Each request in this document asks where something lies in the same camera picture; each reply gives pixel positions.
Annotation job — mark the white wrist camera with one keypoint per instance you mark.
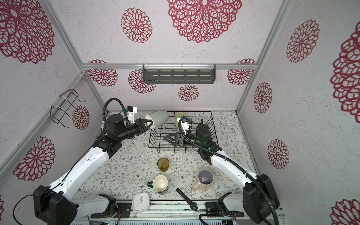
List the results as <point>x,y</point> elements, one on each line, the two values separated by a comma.
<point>131,112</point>
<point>186,127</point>

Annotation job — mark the light green mug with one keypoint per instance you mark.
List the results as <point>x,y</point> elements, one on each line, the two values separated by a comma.
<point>178,117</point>

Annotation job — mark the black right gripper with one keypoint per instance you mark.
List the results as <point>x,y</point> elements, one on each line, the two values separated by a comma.
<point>181,139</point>

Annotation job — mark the black wristwatch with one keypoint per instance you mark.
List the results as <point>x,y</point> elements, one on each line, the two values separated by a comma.
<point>193,205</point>

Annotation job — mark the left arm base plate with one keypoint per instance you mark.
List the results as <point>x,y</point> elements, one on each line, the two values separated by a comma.
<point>121,209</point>

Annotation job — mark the amber glass cup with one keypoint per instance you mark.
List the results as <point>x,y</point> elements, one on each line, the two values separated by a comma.
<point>163,164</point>

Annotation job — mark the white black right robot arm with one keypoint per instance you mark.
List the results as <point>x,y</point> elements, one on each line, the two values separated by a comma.
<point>259,199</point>

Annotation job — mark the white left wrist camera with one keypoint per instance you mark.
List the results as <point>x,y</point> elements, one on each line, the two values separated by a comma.
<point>131,112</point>

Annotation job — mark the white square clock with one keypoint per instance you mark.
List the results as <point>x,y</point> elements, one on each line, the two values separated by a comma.
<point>141,202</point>

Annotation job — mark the dark green cream mug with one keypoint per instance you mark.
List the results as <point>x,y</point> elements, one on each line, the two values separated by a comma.
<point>159,184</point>

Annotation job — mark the black wire wall holder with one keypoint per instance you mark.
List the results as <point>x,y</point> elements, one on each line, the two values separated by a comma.
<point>67,102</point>

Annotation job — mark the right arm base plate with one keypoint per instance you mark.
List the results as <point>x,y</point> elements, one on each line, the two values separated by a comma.
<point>217,208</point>

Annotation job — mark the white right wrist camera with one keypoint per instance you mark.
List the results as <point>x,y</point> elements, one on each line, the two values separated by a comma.
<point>186,127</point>

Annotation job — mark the pink lilac mug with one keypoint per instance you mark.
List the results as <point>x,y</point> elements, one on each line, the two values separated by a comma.
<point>204,180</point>

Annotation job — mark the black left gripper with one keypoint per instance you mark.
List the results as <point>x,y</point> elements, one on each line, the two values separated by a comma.
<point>140,125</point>

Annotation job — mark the grey wall shelf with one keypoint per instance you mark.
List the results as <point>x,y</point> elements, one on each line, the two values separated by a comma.
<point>179,74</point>

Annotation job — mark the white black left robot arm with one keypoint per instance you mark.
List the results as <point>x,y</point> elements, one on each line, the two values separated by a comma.
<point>53,204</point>

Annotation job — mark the grey cream mug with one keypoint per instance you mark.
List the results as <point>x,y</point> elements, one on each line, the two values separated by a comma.
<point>158,119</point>

